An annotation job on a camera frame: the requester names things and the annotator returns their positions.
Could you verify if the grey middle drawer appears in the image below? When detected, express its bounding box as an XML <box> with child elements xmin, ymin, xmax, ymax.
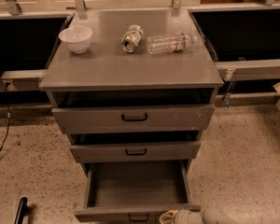
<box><xmin>70</xmin><ymin>141</ymin><xmax>201</xmax><ymax>163</ymax></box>

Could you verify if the grey top drawer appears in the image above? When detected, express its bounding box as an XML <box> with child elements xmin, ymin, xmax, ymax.
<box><xmin>52</xmin><ymin>105</ymin><xmax>215</xmax><ymax>134</ymax></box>

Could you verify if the white bowl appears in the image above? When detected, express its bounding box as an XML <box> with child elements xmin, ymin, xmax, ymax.
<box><xmin>59</xmin><ymin>26</ymin><xmax>93</xmax><ymax>54</ymax></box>

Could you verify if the grey drawer cabinet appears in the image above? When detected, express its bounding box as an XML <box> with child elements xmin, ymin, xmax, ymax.
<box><xmin>38</xmin><ymin>7</ymin><xmax>224</xmax><ymax>175</ymax></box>

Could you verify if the crushed soda can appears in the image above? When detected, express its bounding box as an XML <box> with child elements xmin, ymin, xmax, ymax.
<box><xmin>121</xmin><ymin>24</ymin><xmax>144</xmax><ymax>53</ymax></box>

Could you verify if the grey drawer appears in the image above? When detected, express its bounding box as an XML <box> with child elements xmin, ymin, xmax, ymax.
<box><xmin>70</xmin><ymin>141</ymin><xmax>201</xmax><ymax>163</ymax></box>
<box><xmin>52</xmin><ymin>105</ymin><xmax>215</xmax><ymax>134</ymax></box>
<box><xmin>75</xmin><ymin>161</ymin><xmax>199</xmax><ymax>224</ymax></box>

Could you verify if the clear plastic water bottle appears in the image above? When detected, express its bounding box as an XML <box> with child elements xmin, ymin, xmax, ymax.
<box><xmin>147</xmin><ymin>33</ymin><xmax>197</xmax><ymax>54</ymax></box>

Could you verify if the black bar object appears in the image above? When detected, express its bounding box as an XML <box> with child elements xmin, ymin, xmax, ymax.
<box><xmin>14</xmin><ymin>197</ymin><xmax>28</xmax><ymax>224</ymax></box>

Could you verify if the metal railing post left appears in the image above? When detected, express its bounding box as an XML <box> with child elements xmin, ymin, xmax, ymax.
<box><xmin>5</xmin><ymin>0</ymin><xmax>21</xmax><ymax>15</ymax></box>

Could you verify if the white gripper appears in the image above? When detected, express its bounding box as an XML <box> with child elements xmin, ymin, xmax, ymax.
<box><xmin>159</xmin><ymin>209</ymin><xmax>203</xmax><ymax>224</ymax></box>

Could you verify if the grey bottom drawer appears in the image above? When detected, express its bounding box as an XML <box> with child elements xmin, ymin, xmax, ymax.
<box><xmin>75</xmin><ymin>161</ymin><xmax>199</xmax><ymax>224</ymax></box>

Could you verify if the black power cable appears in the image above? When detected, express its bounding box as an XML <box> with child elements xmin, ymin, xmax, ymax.
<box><xmin>0</xmin><ymin>81</ymin><xmax>12</xmax><ymax>164</ymax></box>

